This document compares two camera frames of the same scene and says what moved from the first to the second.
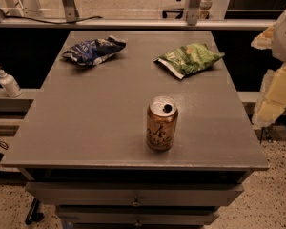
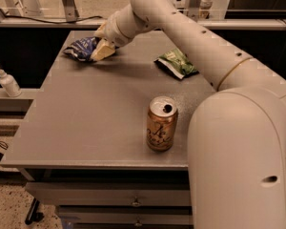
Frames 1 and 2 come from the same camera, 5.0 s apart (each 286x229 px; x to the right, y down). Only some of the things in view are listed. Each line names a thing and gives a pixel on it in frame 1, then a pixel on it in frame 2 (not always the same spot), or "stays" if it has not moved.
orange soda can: (161, 121) stays
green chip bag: (188, 58) stays
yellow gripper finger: (264, 40) → (101, 31)
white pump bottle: (9, 83) stays
